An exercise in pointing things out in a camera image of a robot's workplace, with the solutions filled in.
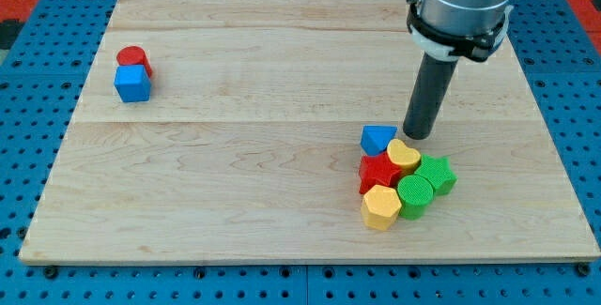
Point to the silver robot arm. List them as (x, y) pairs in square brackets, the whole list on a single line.
[(450, 29)]

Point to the yellow heart block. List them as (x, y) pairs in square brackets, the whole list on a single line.
[(403, 156)]

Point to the green circle block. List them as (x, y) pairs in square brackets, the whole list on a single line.
[(415, 194)]

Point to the blue triangle block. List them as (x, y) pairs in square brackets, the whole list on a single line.
[(375, 138)]

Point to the red star block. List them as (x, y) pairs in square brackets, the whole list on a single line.
[(378, 170)]

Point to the wooden board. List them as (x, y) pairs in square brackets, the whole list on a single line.
[(248, 150)]

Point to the yellow hexagon block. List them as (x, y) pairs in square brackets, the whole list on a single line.
[(380, 207)]

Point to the green star block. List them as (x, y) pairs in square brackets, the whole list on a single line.
[(438, 173)]

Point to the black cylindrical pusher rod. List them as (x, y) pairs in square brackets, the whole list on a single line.
[(432, 82)]

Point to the blue cube block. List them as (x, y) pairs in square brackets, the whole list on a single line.
[(132, 83)]

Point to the red cylinder block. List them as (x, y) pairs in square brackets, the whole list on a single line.
[(134, 55)]

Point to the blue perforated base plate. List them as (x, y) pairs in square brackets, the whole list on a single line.
[(41, 80)]

